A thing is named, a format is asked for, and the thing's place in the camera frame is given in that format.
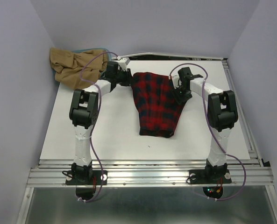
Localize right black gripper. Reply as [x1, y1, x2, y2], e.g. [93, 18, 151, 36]
[170, 83, 193, 105]

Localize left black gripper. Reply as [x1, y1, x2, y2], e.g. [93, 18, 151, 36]
[114, 68, 136, 87]

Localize red plaid skirt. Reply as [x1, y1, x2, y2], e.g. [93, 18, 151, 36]
[131, 72, 185, 138]

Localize tan skirt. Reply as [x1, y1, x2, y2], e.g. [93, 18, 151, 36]
[50, 47, 110, 91]

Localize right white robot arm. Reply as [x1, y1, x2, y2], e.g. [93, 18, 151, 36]
[169, 63, 238, 184]

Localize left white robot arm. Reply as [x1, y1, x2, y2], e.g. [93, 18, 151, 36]
[63, 58, 132, 185]

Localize teal plastic basket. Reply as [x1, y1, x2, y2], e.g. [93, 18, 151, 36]
[52, 47, 113, 82]

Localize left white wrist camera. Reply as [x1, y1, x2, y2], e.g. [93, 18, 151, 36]
[117, 56, 130, 71]

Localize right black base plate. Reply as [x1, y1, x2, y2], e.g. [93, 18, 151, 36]
[186, 169, 232, 185]

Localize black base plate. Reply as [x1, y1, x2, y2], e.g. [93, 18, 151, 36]
[62, 170, 108, 186]
[186, 169, 232, 185]

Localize aluminium rail frame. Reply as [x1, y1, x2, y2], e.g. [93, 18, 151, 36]
[16, 55, 277, 224]

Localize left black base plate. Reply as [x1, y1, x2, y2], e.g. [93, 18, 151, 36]
[62, 170, 108, 186]

